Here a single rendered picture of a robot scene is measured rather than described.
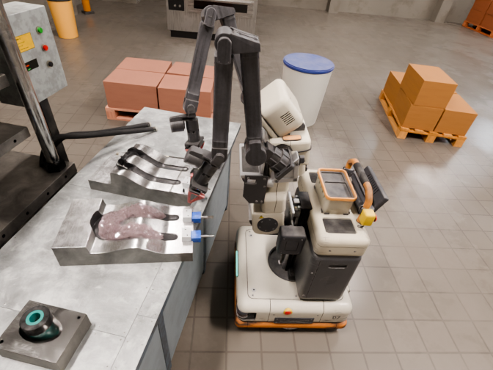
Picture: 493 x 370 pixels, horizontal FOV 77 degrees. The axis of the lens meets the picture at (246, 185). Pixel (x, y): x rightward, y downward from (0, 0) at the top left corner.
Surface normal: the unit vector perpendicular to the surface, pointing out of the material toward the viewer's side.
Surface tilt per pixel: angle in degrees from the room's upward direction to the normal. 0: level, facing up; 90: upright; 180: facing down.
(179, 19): 90
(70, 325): 0
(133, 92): 90
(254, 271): 0
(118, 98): 90
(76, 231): 0
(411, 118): 90
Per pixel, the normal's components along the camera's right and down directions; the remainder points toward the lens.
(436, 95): -0.10, 0.63
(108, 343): 0.08, -0.76
